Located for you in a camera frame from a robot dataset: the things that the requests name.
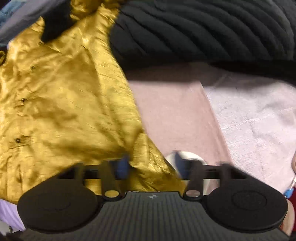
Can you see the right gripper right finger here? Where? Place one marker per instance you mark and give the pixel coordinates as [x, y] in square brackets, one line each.
[191, 168]

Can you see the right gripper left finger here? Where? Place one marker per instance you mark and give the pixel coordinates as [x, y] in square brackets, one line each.
[110, 173]

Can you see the golden satin garment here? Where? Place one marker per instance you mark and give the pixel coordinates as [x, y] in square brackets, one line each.
[65, 100]

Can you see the pink blanket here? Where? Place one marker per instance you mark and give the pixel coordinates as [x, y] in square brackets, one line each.
[221, 116]

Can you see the lavender floral bed sheet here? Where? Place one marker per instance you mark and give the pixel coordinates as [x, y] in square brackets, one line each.
[10, 218]

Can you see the black quilted garment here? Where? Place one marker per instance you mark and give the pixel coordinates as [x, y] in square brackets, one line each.
[254, 37]

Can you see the grey mattress cover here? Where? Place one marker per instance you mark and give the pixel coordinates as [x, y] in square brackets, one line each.
[18, 15]

